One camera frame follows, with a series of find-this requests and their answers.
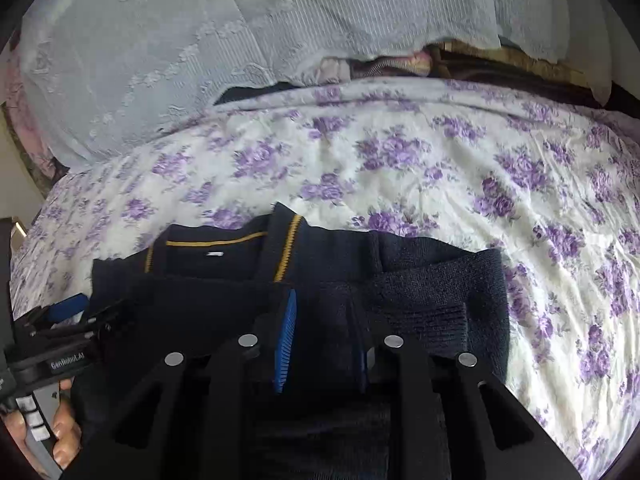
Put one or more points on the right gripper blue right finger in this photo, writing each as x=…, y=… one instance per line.
x=360, y=346

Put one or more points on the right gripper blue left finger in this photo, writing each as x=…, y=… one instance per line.
x=284, y=331

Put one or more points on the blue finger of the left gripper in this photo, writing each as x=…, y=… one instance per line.
x=67, y=308

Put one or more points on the navy school cardigan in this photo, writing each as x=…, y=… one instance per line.
x=182, y=386

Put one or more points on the person's left hand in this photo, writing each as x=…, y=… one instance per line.
x=65, y=429

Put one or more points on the pink floral fabric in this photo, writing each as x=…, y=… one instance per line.
x=21, y=120

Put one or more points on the white lace cover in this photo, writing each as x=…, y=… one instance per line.
x=104, y=76

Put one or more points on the purple floral bed quilt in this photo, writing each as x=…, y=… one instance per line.
x=554, y=186

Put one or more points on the stacked bedding under cover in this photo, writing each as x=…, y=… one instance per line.
x=505, y=67

